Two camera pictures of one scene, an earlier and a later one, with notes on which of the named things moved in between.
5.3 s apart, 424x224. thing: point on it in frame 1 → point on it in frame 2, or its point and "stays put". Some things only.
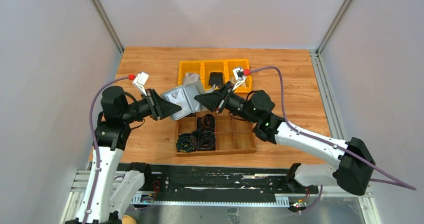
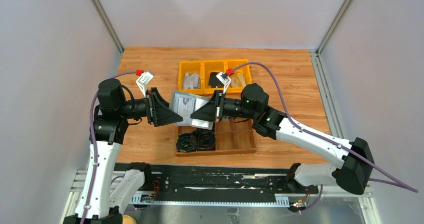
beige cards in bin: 234,81 stays put
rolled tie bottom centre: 202,139 stays put
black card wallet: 216,78 stays put
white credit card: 177,98 → 186,107
